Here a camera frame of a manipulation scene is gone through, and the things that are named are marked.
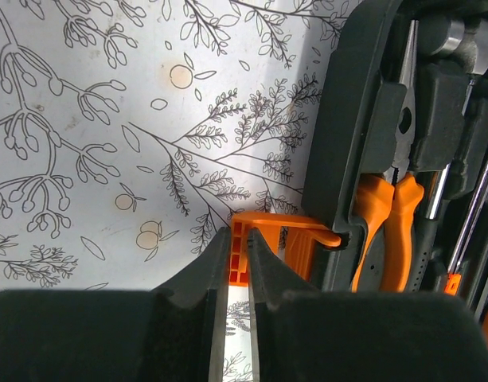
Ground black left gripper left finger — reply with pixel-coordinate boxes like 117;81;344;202
0;228;231;381

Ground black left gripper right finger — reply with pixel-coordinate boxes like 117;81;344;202
248;229;488;381

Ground orange utility knife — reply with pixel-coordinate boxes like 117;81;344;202
443;158;488;295

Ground orange black needle-nose pliers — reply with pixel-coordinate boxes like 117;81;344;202
351;19;424;292

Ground dark green tool case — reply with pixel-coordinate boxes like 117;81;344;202
228;0;488;315

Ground steel claw hammer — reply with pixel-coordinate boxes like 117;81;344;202
407;14;488;291

